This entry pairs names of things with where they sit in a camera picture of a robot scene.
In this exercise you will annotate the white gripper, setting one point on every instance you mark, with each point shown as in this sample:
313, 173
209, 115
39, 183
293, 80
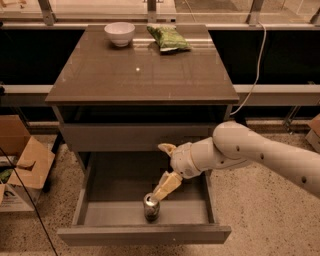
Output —
181, 160

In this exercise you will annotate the green 7up soda can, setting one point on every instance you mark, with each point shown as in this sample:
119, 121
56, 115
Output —
151, 207

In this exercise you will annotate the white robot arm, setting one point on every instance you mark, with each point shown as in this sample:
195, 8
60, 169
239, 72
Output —
232, 146

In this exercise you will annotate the open grey middle drawer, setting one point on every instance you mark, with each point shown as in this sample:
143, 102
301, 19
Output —
110, 206

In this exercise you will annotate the grey drawer cabinet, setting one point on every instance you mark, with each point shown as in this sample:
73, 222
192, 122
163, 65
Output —
137, 84

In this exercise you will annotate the closed grey top drawer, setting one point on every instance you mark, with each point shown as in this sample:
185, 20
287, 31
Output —
130, 137

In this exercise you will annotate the green chip bag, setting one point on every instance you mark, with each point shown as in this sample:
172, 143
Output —
168, 38

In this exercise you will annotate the open cardboard box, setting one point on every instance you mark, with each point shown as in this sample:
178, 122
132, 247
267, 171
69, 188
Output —
27, 160

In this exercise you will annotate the white ceramic bowl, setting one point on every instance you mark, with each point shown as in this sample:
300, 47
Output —
120, 33

